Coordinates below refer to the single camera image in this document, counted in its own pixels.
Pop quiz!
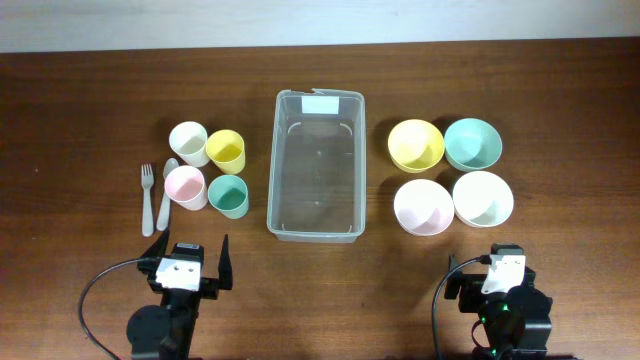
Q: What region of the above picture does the white plastic cup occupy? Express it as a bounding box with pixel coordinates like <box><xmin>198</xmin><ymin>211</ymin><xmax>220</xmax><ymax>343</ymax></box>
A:
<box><xmin>169</xmin><ymin>121</ymin><xmax>210</xmax><ymax>168</ymax></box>

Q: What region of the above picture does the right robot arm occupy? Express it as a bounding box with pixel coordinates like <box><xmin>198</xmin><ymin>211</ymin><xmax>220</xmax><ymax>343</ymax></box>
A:
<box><xmin>439</xmin><ymin>243</ymin><xmax>553</xmax><ymax>360</ymax></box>

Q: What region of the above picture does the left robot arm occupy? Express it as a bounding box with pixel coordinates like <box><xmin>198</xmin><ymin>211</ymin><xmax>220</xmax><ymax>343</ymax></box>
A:
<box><xmin>126</xmin><ymin>230</ymin><xmax>233</xmax><ymax>359</ymax></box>

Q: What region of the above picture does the green plastic bowl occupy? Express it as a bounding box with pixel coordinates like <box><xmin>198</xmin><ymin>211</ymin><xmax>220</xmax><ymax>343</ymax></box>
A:
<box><xmin>444</xmin><ymin>118</ymin><xmax>503</xmax><ymax>172</ymax></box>

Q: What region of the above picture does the grey plastic spoon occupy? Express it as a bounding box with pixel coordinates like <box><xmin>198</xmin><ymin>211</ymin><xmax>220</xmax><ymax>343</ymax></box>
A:
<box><xmin>156</xmin><ymin>158</ymin><xmax>179</xmax><ymax>231</ymax></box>

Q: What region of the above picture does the clear plastic container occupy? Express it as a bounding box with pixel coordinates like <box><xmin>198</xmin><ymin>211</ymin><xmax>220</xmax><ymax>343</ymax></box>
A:
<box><xmin>266</xmin><ymin>89</ymin><xmax>367</xmax><ymax>243</ymax></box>

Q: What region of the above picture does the yellow plastic cup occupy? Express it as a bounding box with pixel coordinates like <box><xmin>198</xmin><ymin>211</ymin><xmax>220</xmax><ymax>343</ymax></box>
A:
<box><xmin>205</xmin><ymin>129</ymin><xmax>246</xmax><ymax>175</ymax></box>

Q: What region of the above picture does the yellow plastic bowl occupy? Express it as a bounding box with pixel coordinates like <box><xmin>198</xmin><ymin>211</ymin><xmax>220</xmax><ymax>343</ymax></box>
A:
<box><xmin>387</xmin><ymin>119</ymin><xmax>445</xmax><ymax>173</ymax></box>

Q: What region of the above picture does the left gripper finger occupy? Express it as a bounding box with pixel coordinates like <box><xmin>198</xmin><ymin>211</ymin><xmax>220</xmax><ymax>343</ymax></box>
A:
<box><xmin>142</xmin><ymin>229</ymin><xmax>170</xmax><ymax>258</ymax></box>
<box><xmin>218</xmin><ymin>234</ymin><xmax>233</xmax><ymax>291</ymax></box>

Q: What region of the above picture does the pink plastic cup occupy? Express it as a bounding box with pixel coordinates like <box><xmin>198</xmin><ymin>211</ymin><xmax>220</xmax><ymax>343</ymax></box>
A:
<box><xmin>164</xmin><ymin>165</ymin><xmax>208</xmax><ymax>211</ymax></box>

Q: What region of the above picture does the green plastic cup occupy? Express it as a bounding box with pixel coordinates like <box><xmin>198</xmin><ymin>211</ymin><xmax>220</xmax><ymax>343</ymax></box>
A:
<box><xmin>208</xmin><ymin>175</ymin><xmax>249</xmax><ymax>220</ymax></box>

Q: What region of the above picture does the grey plastic fork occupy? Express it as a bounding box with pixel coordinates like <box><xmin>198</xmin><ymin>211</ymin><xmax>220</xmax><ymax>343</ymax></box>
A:
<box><xmin>141</xmin><ymin>164</ymin><xmax>154</xmax><ymax>237</ymax></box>

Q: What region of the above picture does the pink plastic bowl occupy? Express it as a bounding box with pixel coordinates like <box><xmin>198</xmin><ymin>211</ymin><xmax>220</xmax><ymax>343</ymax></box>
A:
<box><xmin>393</xmin><ymin>179</ymin><xmax>454</xmax><ymax>236</ymax></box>

